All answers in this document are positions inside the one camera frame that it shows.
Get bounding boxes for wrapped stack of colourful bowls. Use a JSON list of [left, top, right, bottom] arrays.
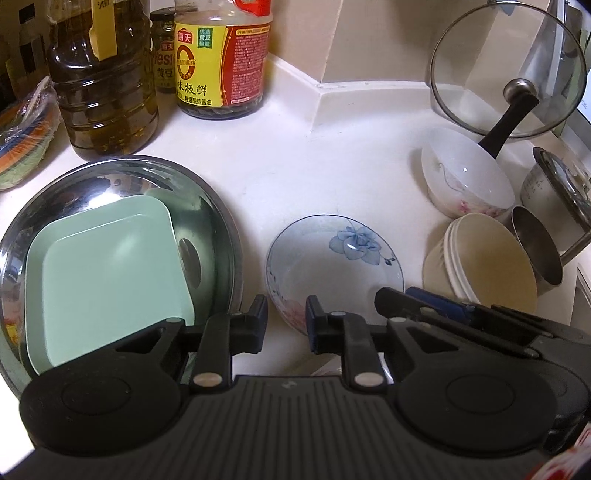
[[0, 76, 62, 192]]

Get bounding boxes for large stainless steel basin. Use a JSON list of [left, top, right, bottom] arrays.
[[0, 156, 245, 400]]

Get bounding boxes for white floral bowl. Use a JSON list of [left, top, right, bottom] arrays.
[[421, 128, 516, 219]]

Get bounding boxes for green square plate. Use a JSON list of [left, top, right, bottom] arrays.
[[24, 189, 195, 376]]

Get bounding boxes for glass lid with black handle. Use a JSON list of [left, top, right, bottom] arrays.
[[429, 0, 588, 158]]

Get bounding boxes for beige bowl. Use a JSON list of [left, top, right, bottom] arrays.
[[422, 222, 467, 302], [445, 213, 539, 315]]

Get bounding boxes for steel pot with lid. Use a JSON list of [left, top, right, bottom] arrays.
[[521, 147, 591, 232]]

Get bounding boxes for blue flower bowl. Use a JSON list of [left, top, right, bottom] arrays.
[[265, 215, 406, 336]]

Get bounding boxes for steel bowl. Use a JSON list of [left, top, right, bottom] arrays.
[[510, 205, 564, 288]]

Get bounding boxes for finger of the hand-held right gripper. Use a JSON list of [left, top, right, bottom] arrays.
[[375, 287, 539, 359], [406, 287, 555, 340]]

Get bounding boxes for large cooking oil bottle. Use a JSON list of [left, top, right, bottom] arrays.
[[48, 0, 160, 161]]

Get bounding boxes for green lid sauce jar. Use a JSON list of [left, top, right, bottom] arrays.
[[150, 7, 179, 96]]

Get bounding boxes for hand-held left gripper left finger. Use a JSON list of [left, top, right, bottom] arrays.
[[115, 294, 269, 394]]

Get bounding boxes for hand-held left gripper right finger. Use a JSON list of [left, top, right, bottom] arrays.
[[305, 294, 468, 390]]

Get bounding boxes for soy sauce bottle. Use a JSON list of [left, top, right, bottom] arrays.
[[173, 0, 274, 121]]

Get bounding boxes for dark bottle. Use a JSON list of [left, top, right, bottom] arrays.
[[0, 0, 52, 101]]

